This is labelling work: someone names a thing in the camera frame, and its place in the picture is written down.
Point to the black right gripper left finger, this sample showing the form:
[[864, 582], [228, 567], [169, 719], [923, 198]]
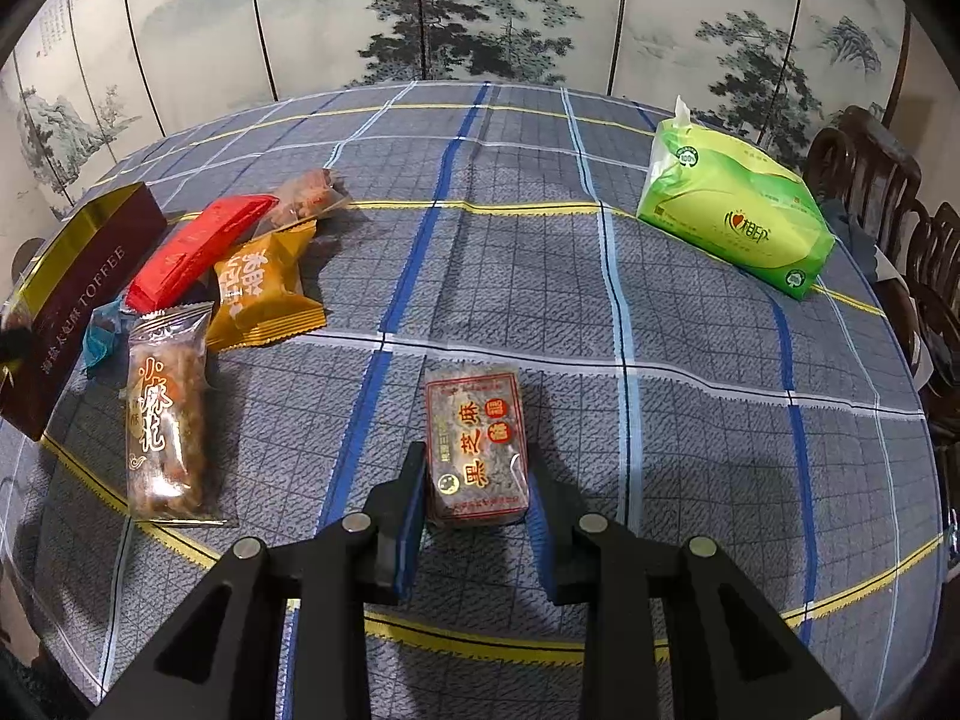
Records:
[[300, 605]]

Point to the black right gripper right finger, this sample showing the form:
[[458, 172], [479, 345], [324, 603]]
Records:
[[682, 621]]

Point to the black sesame cake packet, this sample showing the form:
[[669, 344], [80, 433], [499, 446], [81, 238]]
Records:
[[477, 446]]

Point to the clear fried twist packet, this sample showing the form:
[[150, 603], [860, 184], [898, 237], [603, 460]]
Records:
[[165, 451]]

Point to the teal candy wrapper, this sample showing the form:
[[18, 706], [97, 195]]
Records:
[[107, 329]]

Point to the orange snack packet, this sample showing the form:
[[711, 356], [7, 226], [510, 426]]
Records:
[[261, 299]]

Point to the blue plaid tablecloth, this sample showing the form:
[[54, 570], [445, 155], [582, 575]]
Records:
[[496, 224]]

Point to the red snack packet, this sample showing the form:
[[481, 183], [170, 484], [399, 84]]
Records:
[[193, 250]]

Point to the gold and maroon toffee tin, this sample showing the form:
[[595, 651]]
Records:
[[85, 265]]

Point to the green tissue pack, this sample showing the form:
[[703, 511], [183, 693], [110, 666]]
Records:
[[733, 201]]

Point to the clear brown pastry packet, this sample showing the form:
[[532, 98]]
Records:
[[306, 197]]

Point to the dark wooden chair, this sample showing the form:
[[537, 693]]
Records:
[[868, 183]]

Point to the painted folding screen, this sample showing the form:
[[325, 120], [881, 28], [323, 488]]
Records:
[[90, 82]]

